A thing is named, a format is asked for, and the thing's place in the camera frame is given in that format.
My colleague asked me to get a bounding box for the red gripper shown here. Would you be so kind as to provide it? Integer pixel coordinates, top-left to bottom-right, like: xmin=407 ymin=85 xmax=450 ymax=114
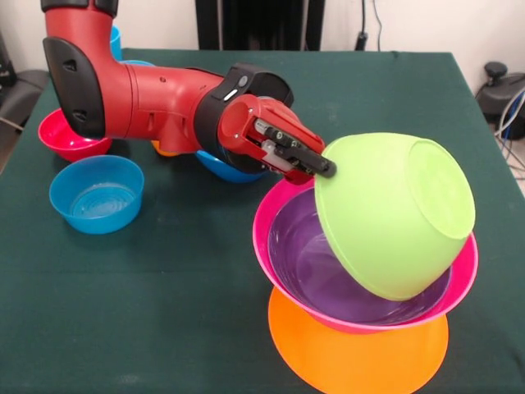
xmin=217 ymin=94 xmax=339 ymax=186

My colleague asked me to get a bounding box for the green bowl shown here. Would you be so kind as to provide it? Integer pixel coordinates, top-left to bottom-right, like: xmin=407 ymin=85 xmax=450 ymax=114
xmin=313 ymin=131 xmax=477 ymax=302

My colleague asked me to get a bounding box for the purple bowl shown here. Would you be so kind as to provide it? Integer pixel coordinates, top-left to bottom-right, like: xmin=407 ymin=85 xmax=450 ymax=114
xmin=267 ymin=190 xmax=452 ymax=326

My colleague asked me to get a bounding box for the large pink bowl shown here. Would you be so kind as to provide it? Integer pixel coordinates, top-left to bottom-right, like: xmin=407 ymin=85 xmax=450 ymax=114
xmin=252 ymin=178 xmax=480 ymax=336

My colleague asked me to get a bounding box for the large orange bowl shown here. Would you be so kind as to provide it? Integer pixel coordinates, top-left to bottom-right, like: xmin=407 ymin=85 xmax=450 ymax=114
xmin=267 ymin=286 xmax=450 ymax=394

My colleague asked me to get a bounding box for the orange cup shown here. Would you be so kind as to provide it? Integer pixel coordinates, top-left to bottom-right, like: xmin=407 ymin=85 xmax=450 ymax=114
xmin=150 ymin=140 xmax=180 ymax=158

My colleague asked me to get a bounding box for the dark green tablecloth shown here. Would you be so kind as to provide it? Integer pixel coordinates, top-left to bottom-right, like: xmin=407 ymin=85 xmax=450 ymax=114
xmin=0 ymin=48 xmax=525 ymax=394

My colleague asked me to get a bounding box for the translucent blue bowl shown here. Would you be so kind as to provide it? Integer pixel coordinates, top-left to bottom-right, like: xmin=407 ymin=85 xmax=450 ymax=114
xmin=48 ymin=154 xmax=145 ymax=236

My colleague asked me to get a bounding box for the blue cup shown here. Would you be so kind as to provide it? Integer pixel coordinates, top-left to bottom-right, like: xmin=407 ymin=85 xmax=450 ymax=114
xmin=109 ymin=25 xmax=123 ymax=62

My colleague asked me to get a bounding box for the small crimson bowl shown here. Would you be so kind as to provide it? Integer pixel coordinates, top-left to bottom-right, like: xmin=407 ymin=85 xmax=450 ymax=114
xmin=37 ymin=108 xmax=113 ymax=163

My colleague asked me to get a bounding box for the black hanging cable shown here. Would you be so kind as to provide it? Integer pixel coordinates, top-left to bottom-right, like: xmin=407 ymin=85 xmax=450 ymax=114
xmin=354 ymin=0 xmax=385 ymax=53

